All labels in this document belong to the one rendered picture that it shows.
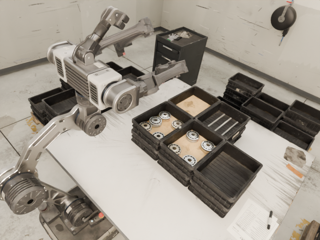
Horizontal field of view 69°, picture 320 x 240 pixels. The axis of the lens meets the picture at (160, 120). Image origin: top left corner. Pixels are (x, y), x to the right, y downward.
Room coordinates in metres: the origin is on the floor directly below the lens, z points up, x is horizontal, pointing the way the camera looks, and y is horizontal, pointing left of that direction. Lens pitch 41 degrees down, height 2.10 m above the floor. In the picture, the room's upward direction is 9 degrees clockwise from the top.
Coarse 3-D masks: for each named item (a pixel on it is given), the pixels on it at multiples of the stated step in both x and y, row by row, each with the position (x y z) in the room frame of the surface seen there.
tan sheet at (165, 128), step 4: (172, 116) 1.54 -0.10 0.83; (148, 120) 1.44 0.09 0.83; (172, 120) 1.49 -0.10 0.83; (164, 124) 1.42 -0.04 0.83; (168, 124) 1.43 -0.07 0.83; (152, 128) 1.36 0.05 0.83; (156, 128) 1.36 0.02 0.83; (160, 128) 1.37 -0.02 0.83; (164, 128) 1.38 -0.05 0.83; (168, 128) 1.38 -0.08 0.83; (152, 132) 1.31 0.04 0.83; (164, 132) 1.33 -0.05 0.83; (168, 132) 1.33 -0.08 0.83
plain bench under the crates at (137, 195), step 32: (160, 96) 1.99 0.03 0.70; (128, 128) 1.45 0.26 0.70; (256, 128) 1.72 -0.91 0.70; (64, 160) 1.02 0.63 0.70; (96, 160) 1.06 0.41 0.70; (128, 160) 1.10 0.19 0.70; (96, 192) 0.81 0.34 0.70; (128, 192) 0.84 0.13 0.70; (160, 192) 0.88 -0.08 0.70; (256, 192) 1.00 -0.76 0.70; (288, 192) 1.04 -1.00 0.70; (128, 224) 0.63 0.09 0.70; (160, 224) 0.66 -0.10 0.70; (192, 224) 0.70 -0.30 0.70; (224, 224) 0.73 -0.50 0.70
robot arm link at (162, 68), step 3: (174, 60) 1.39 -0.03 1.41; (168, 63) 1.41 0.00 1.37; (171, 63) 1.37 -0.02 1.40; (159, 66) 1.68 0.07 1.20; (162, 66) 1.64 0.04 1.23; (165, 66) 1.59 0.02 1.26; (168, 66) 1.41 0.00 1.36; (159, 69) 1.62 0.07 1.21; (162, 69) 1.54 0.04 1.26; (165, 69) 1.48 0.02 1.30; (168, 69) 1.41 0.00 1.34; (159, 72) 1.64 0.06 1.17; (177, 75) 1.34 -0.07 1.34
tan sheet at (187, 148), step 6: (180, 138) 1.29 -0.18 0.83; (180, 144) 1.23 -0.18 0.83; (186, 144) 1.24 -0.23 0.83; (192, 144) 1.25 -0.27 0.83; (198, 144) 1.26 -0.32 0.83; (186, 150) 1.17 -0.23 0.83; (192, 150) 1.18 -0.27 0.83; (198, 150) 1.19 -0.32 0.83; (180, 156) 1.11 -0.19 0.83; (198, 156) 1.14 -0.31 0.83
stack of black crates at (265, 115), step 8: (248, 104) 2.39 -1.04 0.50; (256, 104) 2.39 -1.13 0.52; (264, 104) 2.34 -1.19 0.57; (248, 112) 2.16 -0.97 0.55; (256, 112) 2.27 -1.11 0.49; (264, 112) 2.29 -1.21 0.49; (272, 112) 2.26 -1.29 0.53; (280, 112) 2.22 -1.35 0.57; (256, 120) 2.08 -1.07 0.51; (264, 120) 2.04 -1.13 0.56; (272, 120) 2.16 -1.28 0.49
